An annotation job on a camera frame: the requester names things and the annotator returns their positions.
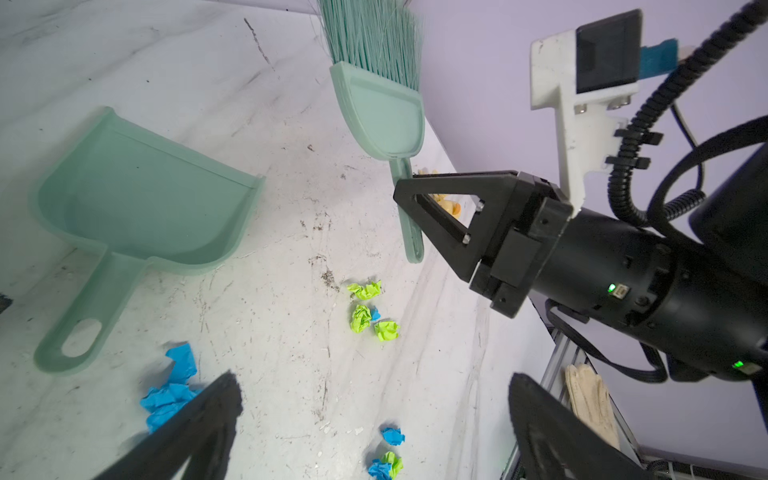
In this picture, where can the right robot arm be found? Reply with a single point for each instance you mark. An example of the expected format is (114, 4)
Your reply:
(699, 310)

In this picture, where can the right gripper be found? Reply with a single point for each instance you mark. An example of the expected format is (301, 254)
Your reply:
(512, 237)

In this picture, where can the green hand brush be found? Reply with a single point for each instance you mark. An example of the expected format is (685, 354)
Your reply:
(375, 47)

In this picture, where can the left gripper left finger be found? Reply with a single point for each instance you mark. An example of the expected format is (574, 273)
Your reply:
(195, 442)

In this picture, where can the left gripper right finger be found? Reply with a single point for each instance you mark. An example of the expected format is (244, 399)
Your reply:
(555, 444)

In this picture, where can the green plastic dustpan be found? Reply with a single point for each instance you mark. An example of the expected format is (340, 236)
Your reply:
(138, 201)

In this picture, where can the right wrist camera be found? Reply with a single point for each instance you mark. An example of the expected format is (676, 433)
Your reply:
(586, 74)

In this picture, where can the yellow toy duck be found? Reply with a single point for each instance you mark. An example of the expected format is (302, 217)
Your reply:
(452, 207)

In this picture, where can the paper scrap cluster front right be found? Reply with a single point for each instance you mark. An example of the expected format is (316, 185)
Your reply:
(382, 461)

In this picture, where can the green paper scrap cluster right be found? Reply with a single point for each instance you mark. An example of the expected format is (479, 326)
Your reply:
(365, 315)

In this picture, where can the blue paper scrap cluster centre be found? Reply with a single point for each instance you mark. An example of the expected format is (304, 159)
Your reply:
(164, 402)

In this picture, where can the white glove right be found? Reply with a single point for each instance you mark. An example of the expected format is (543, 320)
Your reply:
(591, 403)

